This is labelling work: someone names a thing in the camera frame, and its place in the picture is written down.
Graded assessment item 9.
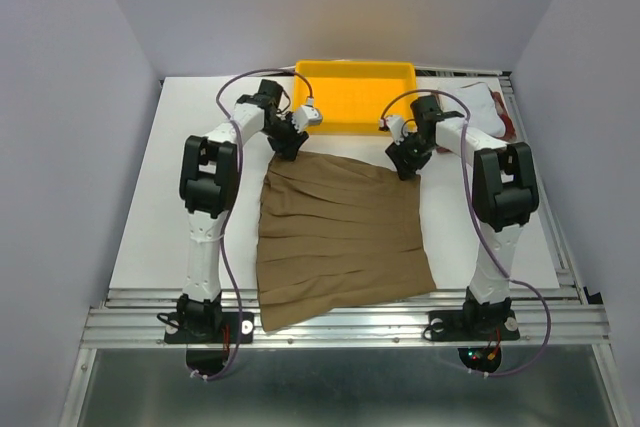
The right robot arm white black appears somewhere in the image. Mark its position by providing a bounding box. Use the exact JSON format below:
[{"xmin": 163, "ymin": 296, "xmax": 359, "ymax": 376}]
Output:
[{"xmin": 378, "ymin": 89, "xmax": 539, "ymax": 342}]

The yellow plastic tray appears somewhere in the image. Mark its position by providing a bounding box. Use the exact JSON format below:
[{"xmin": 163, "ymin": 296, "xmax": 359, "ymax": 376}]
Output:
[{"xmin": 292, "ymin": 60, "xmax": 417, "ymax": 136}]

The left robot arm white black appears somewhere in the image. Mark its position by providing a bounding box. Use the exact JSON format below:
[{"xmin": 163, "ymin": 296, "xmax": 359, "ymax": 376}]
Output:
[{"xmin": 157, "ymin": 79, "xmax": 322, "ymax": 345}]

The brown skirt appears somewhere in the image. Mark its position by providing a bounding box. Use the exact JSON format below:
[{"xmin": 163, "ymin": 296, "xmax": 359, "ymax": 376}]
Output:
[{"xmin": 256, "ymin": 152, "xmax": 436, "ymax": 332}]

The red plaid skirt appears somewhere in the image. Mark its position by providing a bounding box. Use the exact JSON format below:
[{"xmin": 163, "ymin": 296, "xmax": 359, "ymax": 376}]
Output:
[{"xmin": 438, "ymin": 83, "xmax": 517, "ymax": 142}]

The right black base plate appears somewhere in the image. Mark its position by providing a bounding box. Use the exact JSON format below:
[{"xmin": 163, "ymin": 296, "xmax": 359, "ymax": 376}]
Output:
[{"xmin": 422, "ymin": 310, "xmax": 521, "ymax": 343}]

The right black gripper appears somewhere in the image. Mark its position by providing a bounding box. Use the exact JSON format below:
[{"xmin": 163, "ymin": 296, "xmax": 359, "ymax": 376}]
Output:
[{"xmin": 384, "ymin": 129, "xmax": 436, "ymax": 181}]

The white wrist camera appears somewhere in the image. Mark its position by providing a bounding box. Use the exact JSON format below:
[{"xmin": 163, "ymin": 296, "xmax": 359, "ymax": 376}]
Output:
[
  {"xmin": 291, "ymin": 105, "xmax": 323, "ymax": 132},
  {"xmin": 378, "ymin": 115, "xmax": 410, "ymax": 144}
]

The aluminium frame rail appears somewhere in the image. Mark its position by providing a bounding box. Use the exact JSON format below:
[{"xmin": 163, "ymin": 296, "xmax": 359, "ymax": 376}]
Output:
[{"xmin": 80, "ymin": 287, "xmax": 611, "ymax": 349}]

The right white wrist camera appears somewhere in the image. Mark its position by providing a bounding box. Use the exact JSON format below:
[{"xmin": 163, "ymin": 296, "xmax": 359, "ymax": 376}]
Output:
[{"xmin": 378, "ymin": 115, "xmax": 410, "ymax": 144}]

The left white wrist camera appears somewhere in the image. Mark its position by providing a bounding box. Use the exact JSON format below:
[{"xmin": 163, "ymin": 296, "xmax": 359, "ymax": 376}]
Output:
[{"xmin": 291, "ymin": 105, "xmax": 323, "ymax": 132}]

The white skirt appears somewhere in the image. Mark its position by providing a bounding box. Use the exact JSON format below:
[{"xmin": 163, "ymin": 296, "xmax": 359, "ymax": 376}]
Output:
[{"xmin": 452, "ymin": 83, "xmax": 506, "ymax": 138}]

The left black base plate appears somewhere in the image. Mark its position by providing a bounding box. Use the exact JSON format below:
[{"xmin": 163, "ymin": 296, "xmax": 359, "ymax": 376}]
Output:
[{"xmin": 161, "ymin": 311, "xmax": 254, "ymax": 345}]

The purple cable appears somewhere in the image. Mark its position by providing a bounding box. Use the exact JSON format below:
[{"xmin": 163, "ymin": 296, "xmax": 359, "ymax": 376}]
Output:
[
  {"xmin": 377, "ymin": 89, "xmax": 553, "ymax": 379},
  {"xmin": 189, "ymin": 66, "xmax": 317, "ymax": 382}
]

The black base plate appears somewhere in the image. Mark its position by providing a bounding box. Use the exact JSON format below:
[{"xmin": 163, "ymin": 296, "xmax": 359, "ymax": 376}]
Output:
[
  {"xmin": 161, "ymin": 311, "xmax": 254, "ymax": 345},
  {"xmin": 422, "ymin": 310, "xmax": 521, "ymax": 343}
]

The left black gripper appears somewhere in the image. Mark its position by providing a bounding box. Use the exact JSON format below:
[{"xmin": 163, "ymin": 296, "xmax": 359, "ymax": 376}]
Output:
[{"xmin": 262, "ymin": 113, "xmax": 309, "ymax": 162}]

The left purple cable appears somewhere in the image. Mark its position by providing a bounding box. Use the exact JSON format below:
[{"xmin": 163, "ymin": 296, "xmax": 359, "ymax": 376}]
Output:
[{"xmin": 189, "ymin": 66, "xmax": 317, "ymax": 382}]

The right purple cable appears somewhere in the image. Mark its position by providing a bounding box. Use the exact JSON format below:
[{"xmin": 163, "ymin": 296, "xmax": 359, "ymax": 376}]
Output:
[{"xmin": 377, "ymin": 89, "xmax": 553, "ymax": 379}]

